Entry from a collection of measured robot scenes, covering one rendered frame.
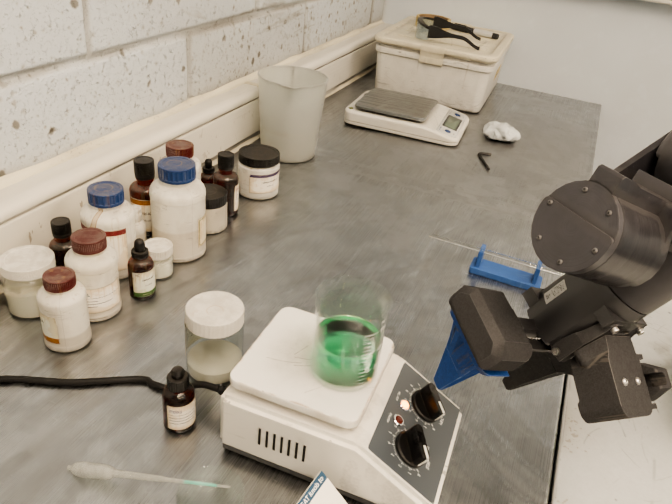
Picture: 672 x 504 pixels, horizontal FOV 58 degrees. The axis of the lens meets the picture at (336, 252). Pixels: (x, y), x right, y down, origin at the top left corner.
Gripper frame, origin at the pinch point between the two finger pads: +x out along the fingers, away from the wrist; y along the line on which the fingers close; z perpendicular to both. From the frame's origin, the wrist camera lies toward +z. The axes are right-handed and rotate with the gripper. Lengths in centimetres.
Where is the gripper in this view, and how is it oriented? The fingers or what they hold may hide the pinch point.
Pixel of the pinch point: (501, 365)
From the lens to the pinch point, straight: 53.4
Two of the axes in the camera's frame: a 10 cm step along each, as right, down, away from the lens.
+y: 7.8, 1.4, 6.1
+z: 2.9, 7.9, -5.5
